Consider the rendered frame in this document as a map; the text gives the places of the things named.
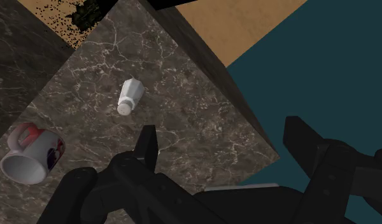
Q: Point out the dark green plant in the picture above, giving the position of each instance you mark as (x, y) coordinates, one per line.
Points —
(85, 14)

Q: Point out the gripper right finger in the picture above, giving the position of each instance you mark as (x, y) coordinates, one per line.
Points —
(330, 167)

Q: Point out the white salt shaker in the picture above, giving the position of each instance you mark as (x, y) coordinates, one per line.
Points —
(130, 95)

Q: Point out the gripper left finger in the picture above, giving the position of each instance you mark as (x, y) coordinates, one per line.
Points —
(132, 183)

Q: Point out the white mug with red print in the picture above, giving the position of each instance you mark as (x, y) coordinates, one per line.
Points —
(31, 156)

